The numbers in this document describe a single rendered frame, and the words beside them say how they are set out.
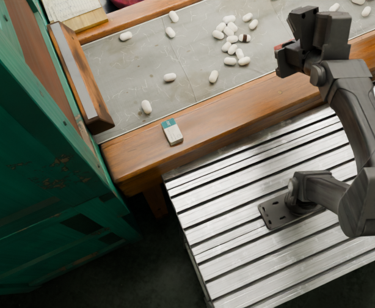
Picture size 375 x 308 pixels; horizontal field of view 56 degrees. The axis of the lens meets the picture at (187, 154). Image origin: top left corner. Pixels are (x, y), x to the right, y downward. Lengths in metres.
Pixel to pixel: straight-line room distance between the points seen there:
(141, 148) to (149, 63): 0.26
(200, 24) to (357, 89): 0.57
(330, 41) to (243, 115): 0.30
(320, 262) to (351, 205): 0.40
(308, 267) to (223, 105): 0.45
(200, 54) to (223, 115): 0.21
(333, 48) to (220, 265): 0.55
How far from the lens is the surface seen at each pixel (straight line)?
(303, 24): 0.76
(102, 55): 1.04
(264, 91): 0.94
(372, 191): 0.54
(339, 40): 0.72
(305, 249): 0.95
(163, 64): 1.00
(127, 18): 1.07
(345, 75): 0.66
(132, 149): 0.86
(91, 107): 0.82
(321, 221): 0.97
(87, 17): 1.08
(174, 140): 0.84
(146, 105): 0.91
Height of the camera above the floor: 1.57
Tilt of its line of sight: 70 degrees down
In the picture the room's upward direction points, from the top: straight up
